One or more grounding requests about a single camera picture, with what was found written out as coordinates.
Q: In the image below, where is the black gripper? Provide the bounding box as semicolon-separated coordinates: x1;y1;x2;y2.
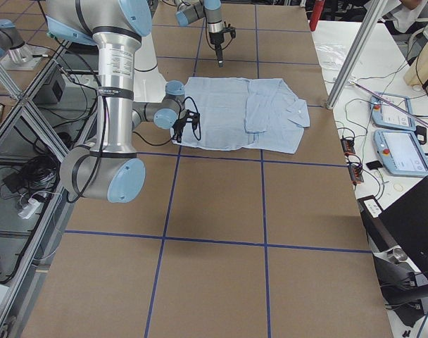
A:
171;109;196;141
208;30;225;67

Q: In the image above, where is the light blue button shirt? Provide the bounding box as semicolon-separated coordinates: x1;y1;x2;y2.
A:
182;77;310;154

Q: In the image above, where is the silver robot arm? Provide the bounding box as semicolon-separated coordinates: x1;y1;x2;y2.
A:
174;0;226;68
46;1;200;203

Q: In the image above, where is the red fire extinguisher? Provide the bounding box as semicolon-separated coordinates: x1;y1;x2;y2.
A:
309;0;325;32

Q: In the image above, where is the clear plastic bag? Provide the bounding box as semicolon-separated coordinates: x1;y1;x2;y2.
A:
315;43;348;71

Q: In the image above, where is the upper teach pendant tablet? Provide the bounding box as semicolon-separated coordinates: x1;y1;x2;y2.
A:
370;92;416;132

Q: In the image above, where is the teach pendant tablet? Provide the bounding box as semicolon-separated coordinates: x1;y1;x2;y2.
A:
373;129;428;177
370;92;416;132

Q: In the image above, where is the white power strip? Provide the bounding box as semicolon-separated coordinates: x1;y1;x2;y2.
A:
18;197;41;220

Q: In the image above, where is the lower teach pendant tablet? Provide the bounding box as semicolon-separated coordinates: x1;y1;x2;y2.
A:
373;129;428;177

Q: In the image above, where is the black monitor on stand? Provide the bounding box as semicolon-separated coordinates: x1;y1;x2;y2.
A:
358;176;428;327

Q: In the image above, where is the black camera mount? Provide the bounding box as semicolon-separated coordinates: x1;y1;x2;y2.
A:
222;21;236;39

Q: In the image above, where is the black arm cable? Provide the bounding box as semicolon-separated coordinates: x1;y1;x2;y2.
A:
132;95;203;146

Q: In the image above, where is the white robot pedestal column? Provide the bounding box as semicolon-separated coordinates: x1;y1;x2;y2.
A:
129;0;179;116

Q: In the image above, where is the aluminium frame post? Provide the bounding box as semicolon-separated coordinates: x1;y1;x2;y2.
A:
326;0;388;110

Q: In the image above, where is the grey robot base mount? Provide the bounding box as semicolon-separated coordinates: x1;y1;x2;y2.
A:
0;19;48;70

